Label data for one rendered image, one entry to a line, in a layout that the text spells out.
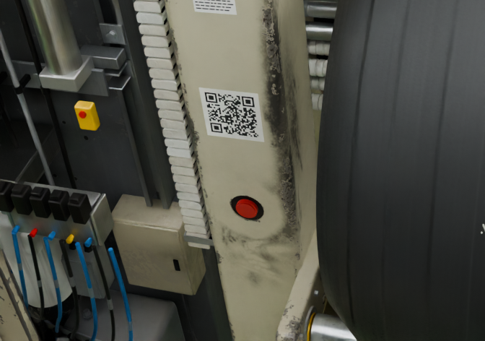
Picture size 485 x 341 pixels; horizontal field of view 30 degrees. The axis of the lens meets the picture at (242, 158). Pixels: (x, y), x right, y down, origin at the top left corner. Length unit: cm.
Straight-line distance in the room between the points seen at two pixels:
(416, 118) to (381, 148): 4
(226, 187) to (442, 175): 43
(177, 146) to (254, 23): 25
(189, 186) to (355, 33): 44
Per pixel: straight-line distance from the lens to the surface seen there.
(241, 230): 124
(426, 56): 84
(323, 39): 149
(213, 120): 112
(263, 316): 138
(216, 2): 101
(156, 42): 109
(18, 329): 127
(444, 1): 85
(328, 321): 125
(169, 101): 114
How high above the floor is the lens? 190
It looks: 41 degrees down
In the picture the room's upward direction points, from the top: 9 degrees counter-clockwise
